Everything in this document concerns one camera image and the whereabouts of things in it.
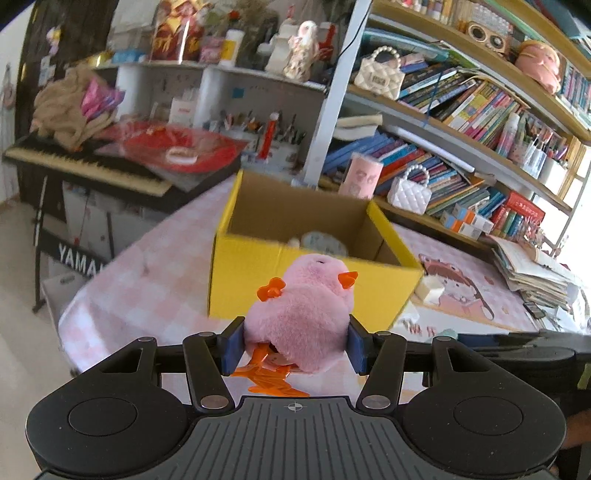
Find yellow cardboard box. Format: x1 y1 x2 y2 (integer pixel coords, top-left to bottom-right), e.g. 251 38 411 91
208 170 424 330

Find person's right forearm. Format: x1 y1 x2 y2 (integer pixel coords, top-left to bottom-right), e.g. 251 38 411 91
566 412 591 450

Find red festive figurine box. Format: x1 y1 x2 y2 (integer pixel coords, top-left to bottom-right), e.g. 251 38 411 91
150 0 206 63

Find cream quilted handbag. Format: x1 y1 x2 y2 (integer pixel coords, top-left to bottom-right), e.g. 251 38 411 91
353 46 404 101

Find white paper ornament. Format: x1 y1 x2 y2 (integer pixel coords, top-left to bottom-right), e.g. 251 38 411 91
265 21 319 84

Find white charger plug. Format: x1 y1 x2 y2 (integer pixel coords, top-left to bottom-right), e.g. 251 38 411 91
414 275 446 305

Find row of thick reference books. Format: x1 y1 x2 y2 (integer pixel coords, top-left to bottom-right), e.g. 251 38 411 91
492 208 532 241

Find wooden bookshelf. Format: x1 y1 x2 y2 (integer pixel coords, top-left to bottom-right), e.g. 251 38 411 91
302 0 591 259

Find red pen toy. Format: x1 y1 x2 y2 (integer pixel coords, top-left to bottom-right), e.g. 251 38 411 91
256 111 280 160

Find wooden speaker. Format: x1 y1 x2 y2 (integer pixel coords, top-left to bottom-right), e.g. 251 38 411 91
464 21 513 56

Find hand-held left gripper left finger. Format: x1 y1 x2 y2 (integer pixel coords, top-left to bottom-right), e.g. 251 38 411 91
99 316 246 411

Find pink jar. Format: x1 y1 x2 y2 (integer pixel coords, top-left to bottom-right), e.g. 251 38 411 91
199 37 225 63

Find red thick dictionary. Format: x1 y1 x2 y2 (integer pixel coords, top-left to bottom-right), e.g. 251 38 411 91
505 191 546 222

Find white bottle yellow label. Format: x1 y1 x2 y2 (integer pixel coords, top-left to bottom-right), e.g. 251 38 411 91
219 28 243 65

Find row of colourful books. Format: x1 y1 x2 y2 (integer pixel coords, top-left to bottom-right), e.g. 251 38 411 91
323 131 506 217

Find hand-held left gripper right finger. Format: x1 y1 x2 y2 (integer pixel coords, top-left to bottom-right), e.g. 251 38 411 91
347 314 490 411

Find pink foil wrapper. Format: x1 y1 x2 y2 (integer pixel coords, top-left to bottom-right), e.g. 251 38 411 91
81 78 125 121

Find stack of papers and workbooks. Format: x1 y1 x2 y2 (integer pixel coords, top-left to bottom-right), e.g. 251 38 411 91
489 235 583 308

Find white box red label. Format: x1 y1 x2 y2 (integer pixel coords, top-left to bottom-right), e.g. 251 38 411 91
168 98 197 125

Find beige knitted bundle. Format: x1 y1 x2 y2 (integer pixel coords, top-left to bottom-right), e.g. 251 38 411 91
30 65 121 148

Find pink cylinder tin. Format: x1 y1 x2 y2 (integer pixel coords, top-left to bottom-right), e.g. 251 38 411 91
341 153 384 199

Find white pen holder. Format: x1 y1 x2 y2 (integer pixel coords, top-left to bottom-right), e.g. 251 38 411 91
538 157 568 195

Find clear pen containers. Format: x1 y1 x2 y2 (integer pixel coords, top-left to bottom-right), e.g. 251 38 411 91
496 113 548 178

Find colourful acrylic ornament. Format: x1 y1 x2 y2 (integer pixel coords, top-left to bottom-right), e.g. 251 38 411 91
522 222 561 252

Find cluster of desk pen holders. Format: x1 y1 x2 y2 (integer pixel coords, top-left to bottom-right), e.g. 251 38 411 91
203 111 308 162

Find white shelf unit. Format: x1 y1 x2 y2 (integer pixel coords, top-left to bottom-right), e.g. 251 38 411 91
92 60 328 176

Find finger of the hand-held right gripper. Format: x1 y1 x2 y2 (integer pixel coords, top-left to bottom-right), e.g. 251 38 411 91
455 333 578 352

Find pink chick plush toy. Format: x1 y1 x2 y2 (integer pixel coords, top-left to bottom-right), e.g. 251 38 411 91
229 253 358 398

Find row of slim shelf books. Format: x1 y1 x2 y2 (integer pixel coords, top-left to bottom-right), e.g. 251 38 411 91
397 60 532 139

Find white quilted handbag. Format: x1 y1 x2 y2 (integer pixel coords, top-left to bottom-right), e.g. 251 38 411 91
387 165 432 215

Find pile of lying books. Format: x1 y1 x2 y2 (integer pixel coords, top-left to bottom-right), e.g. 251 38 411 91
332 113 384 141

